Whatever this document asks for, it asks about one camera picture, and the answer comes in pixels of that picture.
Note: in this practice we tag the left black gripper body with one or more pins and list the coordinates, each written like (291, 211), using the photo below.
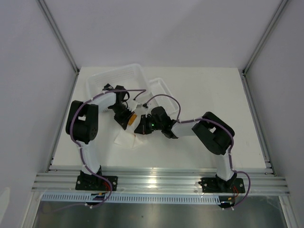
(122, 112)

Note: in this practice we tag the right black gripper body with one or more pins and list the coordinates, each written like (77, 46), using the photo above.
(149, 124)

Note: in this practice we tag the orange plastic spoon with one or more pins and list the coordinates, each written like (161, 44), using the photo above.
(132, 119)

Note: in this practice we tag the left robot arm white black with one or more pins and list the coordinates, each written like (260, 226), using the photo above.
(83, 123)

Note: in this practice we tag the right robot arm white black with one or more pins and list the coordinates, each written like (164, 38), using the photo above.
(215, 135)

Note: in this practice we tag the large white plastic basket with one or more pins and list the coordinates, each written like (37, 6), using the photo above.
(130, 76)

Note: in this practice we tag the left side aluminium rail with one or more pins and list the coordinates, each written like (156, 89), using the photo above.
(61, 123)

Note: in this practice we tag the aluminium rail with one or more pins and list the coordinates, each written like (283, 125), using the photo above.
(260, 182)
(61, 123)
(258, 127)

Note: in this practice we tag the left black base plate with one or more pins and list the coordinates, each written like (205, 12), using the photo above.
(93, 183)

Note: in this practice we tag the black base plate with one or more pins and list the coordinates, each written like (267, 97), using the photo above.
(217, 185)
(93, 183)

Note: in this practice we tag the white slotted cable duct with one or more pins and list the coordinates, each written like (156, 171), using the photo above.
(132, 198)

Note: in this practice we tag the aluminium front rail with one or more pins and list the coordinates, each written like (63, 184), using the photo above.
(260, 182)

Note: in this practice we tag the right side aluminium rail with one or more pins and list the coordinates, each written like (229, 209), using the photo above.
(258, 127)

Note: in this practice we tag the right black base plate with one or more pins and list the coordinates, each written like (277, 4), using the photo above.
(217, 185)

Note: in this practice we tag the left aluminium frame post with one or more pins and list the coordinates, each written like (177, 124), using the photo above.
(42, 4)

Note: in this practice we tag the aluminium frame post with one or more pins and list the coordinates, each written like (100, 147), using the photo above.
(271, 26)
(42, 4)

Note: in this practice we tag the right aluminium frame post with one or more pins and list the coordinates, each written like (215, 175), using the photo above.
(271, 26)

